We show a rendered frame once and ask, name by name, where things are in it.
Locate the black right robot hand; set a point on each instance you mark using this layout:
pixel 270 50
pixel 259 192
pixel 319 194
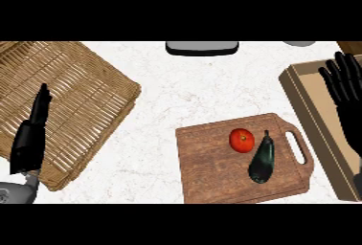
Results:
pixel 347 95

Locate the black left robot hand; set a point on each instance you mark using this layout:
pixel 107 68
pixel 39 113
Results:
pixel 29 140

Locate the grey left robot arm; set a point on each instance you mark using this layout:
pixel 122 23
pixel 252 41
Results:
pixel 17 191

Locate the tan cardboard box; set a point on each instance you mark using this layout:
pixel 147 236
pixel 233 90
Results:
pixel 314 118

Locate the red tomato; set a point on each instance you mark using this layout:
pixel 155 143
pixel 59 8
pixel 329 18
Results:
pixel 242 140

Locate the brown wooden cutting board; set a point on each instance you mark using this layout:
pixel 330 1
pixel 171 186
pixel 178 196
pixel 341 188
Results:
pixel 223 166

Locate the woven wicker basket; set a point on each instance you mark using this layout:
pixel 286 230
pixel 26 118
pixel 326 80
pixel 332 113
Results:
pixel 61 105

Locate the brown wooden block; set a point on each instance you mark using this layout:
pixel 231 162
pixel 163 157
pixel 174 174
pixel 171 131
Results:
pixel 351 47

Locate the pale grey round object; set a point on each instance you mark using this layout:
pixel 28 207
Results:
pixel 299 43

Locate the dark green eggplant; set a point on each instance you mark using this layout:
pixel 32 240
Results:
pixel 264 159

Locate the grey and black appliance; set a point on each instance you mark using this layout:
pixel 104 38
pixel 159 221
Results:
pixel 202 48

